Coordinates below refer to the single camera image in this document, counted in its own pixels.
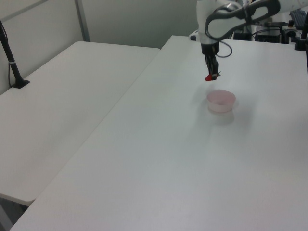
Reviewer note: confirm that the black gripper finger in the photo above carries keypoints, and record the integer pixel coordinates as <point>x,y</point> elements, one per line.
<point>215,69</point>
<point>208,63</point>

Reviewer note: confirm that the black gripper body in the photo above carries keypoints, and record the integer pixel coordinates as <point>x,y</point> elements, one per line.
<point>210,49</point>

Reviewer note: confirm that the red toy strawberry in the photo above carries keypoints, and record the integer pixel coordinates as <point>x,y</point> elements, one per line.
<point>209,78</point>

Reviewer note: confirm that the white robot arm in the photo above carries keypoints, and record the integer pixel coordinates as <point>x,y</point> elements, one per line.
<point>226,22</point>

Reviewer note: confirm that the pink plastic bowl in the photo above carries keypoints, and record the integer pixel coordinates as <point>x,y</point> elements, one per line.
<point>221,102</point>

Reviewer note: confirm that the black equipment box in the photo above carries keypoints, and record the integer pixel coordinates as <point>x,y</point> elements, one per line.
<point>241,36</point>

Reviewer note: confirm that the black keyboard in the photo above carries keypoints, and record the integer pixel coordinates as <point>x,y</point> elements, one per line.
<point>298,16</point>

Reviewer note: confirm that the white side table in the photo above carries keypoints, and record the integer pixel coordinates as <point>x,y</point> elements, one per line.
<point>60,108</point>

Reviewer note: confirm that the black camera stand with clamp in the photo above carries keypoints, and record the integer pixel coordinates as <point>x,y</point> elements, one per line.
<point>303,31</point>

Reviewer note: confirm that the grey metal partition post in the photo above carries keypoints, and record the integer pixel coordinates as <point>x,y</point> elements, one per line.
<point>82,20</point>

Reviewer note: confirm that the black camera stand pole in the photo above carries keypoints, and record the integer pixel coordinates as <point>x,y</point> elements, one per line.
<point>9,56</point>

